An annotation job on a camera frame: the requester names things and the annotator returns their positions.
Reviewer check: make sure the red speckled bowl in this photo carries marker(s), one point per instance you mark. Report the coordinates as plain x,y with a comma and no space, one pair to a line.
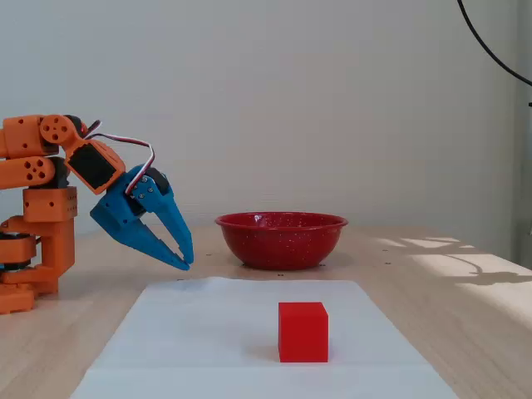
282,245

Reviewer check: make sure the white paper sheet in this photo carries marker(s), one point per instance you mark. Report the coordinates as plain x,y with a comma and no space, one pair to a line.
232,341

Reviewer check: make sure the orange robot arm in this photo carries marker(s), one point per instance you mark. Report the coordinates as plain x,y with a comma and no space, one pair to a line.
45,203

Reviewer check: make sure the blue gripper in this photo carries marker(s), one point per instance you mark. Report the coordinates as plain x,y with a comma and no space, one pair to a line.
118,214

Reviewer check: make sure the red cube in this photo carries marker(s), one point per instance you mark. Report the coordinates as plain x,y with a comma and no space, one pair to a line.
303,332

